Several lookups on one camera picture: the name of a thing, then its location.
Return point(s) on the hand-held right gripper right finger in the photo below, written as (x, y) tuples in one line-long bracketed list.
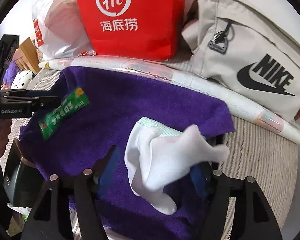
[(198, 182)]

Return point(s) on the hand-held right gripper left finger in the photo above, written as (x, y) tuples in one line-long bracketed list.
[(110, 170)]

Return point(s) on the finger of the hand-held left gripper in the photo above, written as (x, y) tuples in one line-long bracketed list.
[(45, 102), (40, 93)]

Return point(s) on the green snack packet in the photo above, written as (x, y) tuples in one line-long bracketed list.
[(62, 115)]

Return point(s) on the white sock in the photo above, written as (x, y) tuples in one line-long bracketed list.
[(150, 160)]

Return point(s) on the purple towel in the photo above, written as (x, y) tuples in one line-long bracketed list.
[(140, 100)]

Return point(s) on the person's left hand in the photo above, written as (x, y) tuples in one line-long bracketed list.
[(1, 142)]

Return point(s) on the purple plush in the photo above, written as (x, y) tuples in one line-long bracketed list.
[(12, 72)]

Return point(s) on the wooden furniture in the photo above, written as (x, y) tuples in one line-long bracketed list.
[(27, 52)]

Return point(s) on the striped bed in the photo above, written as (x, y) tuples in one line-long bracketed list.
[(252, 167)]

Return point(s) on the white plastic shopping bag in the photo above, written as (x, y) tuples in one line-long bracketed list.
[(57, 30)]

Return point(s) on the black box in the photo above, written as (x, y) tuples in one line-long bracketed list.
[(20, 175)]

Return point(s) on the rolled white patterned mat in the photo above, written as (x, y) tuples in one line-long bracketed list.
[(202, 85)]

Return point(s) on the crumpled clear plastic wrapper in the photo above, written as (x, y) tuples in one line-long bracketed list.
[(18, 208)]

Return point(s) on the red paper bag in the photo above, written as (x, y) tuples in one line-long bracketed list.
[(152, 17)]

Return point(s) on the beige zip bag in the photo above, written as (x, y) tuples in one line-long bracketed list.
[(240, 42)]

